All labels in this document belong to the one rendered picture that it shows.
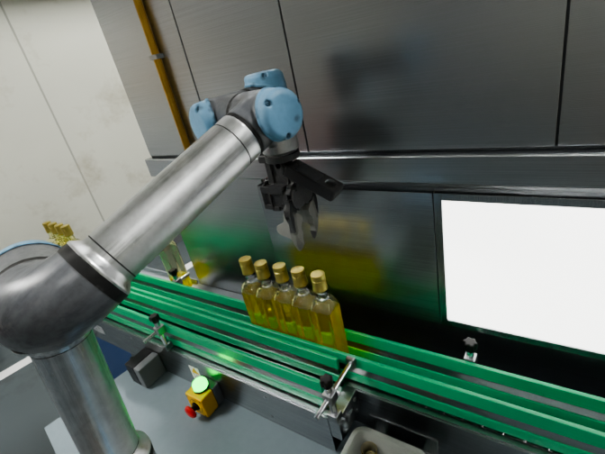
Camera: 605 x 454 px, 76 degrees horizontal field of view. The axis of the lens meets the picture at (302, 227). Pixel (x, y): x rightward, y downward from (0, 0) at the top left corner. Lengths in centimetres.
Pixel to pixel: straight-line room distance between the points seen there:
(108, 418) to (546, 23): 91
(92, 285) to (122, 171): 350
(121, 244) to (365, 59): 57
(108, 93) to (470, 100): 347
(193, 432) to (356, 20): 109
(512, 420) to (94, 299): 76
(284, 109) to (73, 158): 336
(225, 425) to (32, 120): 306
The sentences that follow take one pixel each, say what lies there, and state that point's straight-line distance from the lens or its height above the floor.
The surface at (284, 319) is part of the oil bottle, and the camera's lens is 103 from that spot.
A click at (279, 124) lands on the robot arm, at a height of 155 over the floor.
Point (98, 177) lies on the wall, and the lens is 391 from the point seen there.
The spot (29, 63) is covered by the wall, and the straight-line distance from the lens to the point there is 382.
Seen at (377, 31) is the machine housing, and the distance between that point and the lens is 81.
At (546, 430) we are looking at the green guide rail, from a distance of 90.
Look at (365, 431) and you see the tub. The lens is 99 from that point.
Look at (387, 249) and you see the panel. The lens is 92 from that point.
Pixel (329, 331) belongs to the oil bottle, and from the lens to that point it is 96.
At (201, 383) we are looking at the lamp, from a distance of 120.
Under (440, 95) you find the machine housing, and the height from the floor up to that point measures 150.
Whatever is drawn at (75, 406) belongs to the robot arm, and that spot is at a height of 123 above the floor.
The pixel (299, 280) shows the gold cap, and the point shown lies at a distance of 93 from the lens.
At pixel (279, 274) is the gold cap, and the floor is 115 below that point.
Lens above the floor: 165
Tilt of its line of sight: 26 degrees down
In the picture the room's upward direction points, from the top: 13 degrees counter-clockwise
